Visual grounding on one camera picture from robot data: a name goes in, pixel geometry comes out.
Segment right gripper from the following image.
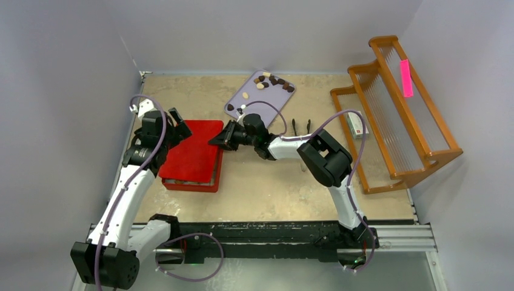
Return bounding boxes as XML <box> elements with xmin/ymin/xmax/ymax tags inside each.
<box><xmin>209</xmin><ymin>119</ymin><xmax>258</xmax><ymax>152</ymax></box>

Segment red box lid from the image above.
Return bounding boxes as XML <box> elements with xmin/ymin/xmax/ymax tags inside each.
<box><xmin>159</xmin><ymin>119</ymin><xmax>224</xmax><ymax>183</ymax></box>

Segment black metal tongs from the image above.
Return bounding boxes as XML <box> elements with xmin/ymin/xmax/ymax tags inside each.
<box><xmin>292</xmin><ymin>118</ymin><xmax>312</xmax><ymax>136</ymax></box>

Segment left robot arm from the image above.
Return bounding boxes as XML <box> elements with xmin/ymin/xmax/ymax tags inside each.
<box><xmin>70</xmin><ymin>108</ymin><xmax>192</xmax><ymax>290</ymax></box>

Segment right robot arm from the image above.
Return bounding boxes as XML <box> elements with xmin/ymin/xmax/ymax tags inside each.
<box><xmin>209</xmin><ymin>113</ymin><xmax>379</xmax><ymax>248</ymax></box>

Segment red chocolate box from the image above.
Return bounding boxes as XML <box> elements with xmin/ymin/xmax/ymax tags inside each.
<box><xmin>161</xmin><ymin>151</ymin><xmax>223</xmax><ymax>193</ymax></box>

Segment lavender tray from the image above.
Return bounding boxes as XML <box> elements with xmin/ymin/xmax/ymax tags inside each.
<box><xmin>224</xmin><ymin>70</ymin><xmax>296</xmax><ymax>127</ymax></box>

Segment small white carton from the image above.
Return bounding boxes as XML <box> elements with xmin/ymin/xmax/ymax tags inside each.
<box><xmin>346</xmin><ymin>111</ymin><xmax>369</xmax><ymax>139</ymax></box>

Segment orange wooden rack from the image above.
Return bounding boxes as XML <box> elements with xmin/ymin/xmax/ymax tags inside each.
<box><xmin>330</xmin><ymin>35</ymin><xmax>463</xmax><ymax>195</ymax></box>

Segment pink sticky label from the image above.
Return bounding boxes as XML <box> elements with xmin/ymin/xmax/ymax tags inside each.
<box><xmin>399</xmin><ymin>59</ymin><xmax>414</xmax><ymax>98</ymax></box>

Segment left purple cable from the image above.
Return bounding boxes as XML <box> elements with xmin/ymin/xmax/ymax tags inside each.
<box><xmin>94</xmin><ymin>95</ymin><xmax>167</xmax><ymax>291</ymax></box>

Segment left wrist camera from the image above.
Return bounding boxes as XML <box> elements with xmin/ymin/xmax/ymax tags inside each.
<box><xmin>129</xmin><ymin>99</ymin><xmax>158</xmax><ymax>120</ymax></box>

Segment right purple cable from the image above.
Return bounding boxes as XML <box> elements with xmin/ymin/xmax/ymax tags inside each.
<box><xmin>241</xmin><ymin>100</ymin><xmax>378</xmax><ymax>274</ymax></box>

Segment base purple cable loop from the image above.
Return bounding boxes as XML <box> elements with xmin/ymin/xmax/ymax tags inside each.
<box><xmin>154</xmin><ymin>233</ymin><xmax>224</xmax><ymax>283</ymax></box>

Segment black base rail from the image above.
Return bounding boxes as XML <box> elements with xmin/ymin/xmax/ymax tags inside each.
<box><xmin>84</xmin><ymin>218</ymin><xmax>436</xmax><ymax>266</ymax></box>

